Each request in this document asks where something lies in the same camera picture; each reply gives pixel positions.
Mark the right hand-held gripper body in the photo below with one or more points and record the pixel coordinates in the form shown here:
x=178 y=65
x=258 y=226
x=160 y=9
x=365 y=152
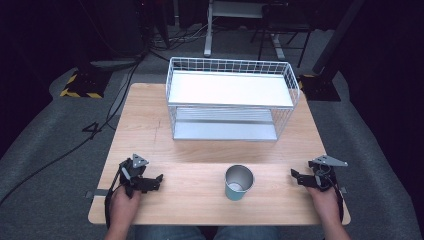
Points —
x=324 y=173

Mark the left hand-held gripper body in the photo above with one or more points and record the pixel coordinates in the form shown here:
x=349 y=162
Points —
x=130 y=171

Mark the blue metal cup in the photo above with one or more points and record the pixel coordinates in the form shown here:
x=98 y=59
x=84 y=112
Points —
x=238 y=182

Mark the person's right hand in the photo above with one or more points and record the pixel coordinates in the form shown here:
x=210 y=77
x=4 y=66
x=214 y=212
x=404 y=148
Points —
x=325 y=205

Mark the person's left hand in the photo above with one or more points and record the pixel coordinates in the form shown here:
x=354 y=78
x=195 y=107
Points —
x=122 y=208

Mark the person's left leg in jeans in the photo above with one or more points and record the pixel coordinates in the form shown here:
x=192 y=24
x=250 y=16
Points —
x=170 y=234

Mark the person's leg in jeans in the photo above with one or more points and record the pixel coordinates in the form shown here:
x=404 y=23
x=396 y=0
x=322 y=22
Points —
x=248 y=234
x=170 y=234

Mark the person's right leg in jeans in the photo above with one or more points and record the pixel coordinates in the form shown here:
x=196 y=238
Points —
x=248 y=234

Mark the white desk with leg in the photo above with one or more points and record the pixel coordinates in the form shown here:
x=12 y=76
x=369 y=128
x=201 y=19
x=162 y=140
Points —
x=208 y=30

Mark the grey table edge bracket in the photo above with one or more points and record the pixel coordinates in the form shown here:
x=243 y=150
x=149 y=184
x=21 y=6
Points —
x=343 y=190
x=96 y=193

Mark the black yellow striped base plate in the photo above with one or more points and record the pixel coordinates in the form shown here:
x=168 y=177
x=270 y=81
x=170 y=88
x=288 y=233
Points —
x=320 y=88
x=85 y=85

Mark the dark slanted metal post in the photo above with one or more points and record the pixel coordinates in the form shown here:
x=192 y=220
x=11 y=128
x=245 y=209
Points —
x=336 y=36

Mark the black metal stand frame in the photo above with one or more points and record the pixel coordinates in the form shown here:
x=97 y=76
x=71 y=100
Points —
x=286 y=26

